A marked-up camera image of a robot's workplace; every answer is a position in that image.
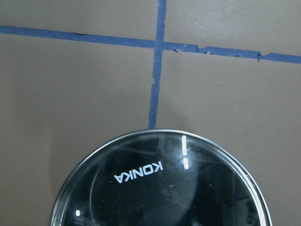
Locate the glass pot lid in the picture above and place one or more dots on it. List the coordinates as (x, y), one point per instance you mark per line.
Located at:
(160, 177)

